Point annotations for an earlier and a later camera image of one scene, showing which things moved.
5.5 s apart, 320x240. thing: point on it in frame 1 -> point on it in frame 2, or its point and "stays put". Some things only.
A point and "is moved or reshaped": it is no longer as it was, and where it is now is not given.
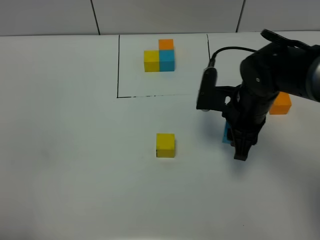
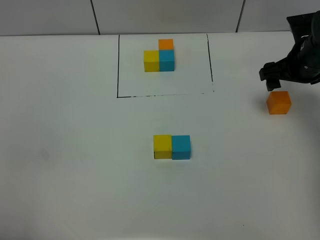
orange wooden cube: (282, 104) stays put
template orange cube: (166, 44) stays put
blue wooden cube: (225, 136) -> (181, 147)
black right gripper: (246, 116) -> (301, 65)
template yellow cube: (151, 61) stays put
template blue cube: (166, 60) stays put
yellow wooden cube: (165, 145) is moved or reshaped
